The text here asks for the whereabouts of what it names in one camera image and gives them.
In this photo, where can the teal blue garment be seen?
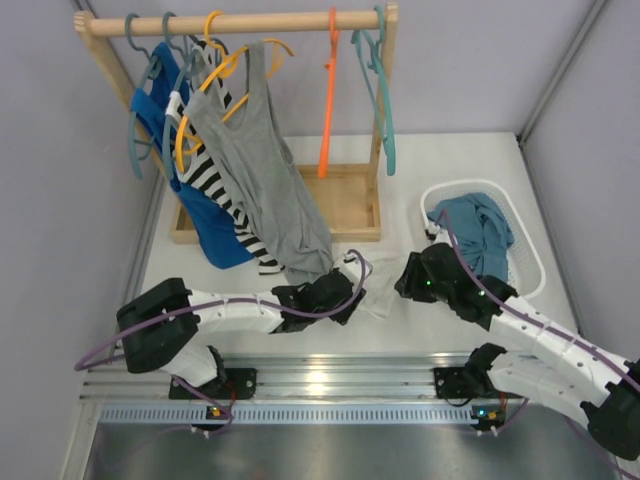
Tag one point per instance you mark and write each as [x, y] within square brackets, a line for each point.
[482, 232]

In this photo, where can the white tank top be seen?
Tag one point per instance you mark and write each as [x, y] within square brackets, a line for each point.
[382, 272]

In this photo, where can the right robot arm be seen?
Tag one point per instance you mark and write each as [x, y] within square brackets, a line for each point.
[551, 365]

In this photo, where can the grey-blue hanger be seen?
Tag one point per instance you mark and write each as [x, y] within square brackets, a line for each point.
[142, 138]
[188, 59]

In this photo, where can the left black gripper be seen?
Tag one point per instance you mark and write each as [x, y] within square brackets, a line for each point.
[338, 286]

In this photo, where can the slotted cable duct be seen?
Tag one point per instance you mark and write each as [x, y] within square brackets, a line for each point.
[299, 414]

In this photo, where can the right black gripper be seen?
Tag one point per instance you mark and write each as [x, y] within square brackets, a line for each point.
[408, 285]

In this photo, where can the blue tank top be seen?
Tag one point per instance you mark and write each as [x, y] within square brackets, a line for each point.
[213, 226]

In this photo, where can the orange plastic hanger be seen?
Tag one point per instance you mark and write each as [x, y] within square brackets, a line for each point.
[334, 34]

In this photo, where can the wooden clothes rack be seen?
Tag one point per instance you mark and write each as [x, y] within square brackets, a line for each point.
[348, 196]

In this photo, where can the grey tank top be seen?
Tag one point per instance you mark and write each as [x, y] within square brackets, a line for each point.
[259, 175]

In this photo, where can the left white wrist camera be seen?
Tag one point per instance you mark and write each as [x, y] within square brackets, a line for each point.
[353, 267]

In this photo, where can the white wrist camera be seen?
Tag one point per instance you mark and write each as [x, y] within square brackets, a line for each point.
[353, 267]
[436, 233]

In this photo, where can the teal hanger right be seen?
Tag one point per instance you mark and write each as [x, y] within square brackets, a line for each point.
[369, 55]

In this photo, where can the yellow plastic hanger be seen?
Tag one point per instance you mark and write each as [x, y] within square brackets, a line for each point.
[225, 69]

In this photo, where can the white plastic laundry basket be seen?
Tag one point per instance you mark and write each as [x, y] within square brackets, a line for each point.
[525, 270]

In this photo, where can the black white striped top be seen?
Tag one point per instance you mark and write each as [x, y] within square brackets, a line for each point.
[201, 172]

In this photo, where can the grey-blue hanger far left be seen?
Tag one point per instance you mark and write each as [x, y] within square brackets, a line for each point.
[142, 138]

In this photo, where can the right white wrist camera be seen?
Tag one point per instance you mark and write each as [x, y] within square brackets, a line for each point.
[436, 233]

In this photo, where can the aluminium mounting rail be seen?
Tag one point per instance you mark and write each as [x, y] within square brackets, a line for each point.
[314, 378]

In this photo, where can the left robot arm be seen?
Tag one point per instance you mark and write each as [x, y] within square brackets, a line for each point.
[172, 327]

